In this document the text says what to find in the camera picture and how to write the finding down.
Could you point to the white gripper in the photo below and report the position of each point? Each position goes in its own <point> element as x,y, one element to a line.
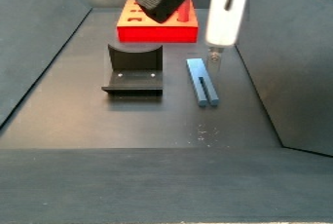
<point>223,23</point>

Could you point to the red peg board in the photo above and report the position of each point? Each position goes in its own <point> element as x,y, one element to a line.
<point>137,28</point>

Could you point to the black curved holder stand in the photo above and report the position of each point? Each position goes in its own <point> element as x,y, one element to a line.
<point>137,71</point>

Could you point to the blue double-square block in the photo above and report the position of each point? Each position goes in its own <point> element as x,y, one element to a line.
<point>202,82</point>

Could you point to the red hexagonal peg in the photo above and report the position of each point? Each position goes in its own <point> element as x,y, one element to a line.
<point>183,11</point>

